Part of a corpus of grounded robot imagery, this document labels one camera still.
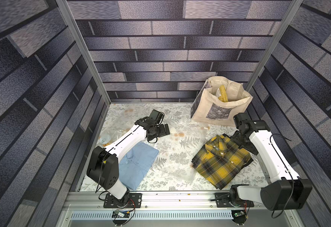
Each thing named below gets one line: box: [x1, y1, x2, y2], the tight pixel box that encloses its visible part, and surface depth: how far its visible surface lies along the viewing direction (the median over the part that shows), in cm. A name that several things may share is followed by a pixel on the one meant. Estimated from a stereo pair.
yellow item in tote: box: [217, 84, 229, 103], surface depth 97 cm
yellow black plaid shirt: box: [191, 134, 254, 190], surface depth 84 cm
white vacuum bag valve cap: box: [169, 126, 177, 134], surface depth 103 cm
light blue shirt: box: [118, 140, 159, 191], surface depth 86 cm
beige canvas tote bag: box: [190, 76, 253, 127], surface depth 97 cm
